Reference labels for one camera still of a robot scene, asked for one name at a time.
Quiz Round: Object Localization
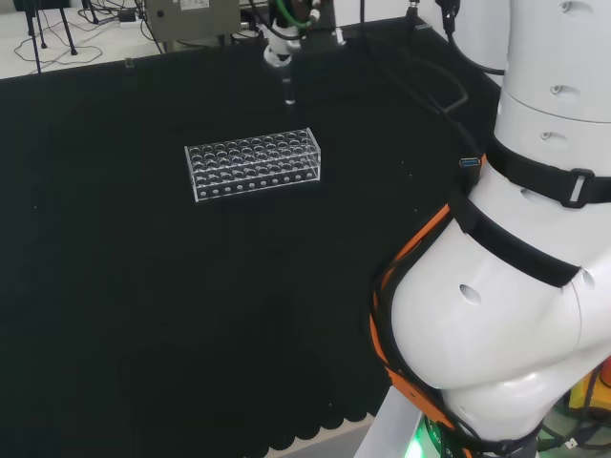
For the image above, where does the black bench cloth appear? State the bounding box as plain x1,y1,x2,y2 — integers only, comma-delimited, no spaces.
0,16,507,454

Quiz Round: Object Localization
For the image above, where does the grey metal box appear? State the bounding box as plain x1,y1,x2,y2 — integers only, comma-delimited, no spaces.
144,0,243,43

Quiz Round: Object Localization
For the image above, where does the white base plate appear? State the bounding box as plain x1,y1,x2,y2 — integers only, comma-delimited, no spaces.
355,384,426,458

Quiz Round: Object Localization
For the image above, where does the clear acrylic test tube rack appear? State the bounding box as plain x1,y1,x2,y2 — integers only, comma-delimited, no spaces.
183,127,323,203

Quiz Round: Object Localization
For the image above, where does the clear glass test tube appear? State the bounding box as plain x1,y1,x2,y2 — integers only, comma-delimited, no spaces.
282,66,297,106

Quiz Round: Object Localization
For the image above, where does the green cable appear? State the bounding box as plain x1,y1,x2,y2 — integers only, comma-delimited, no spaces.
271,0,320,29

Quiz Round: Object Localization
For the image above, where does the orange cable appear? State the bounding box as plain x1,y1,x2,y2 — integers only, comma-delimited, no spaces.
369,202,474,458

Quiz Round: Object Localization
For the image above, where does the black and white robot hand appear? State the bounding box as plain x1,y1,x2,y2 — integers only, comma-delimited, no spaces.
262,0,337,71

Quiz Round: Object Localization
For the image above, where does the yellow stop button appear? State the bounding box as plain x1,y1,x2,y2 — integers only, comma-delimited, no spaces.
567,355,611,421

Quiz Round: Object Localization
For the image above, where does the thin black floor cable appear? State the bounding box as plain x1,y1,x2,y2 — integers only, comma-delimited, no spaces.
12,26,104,66

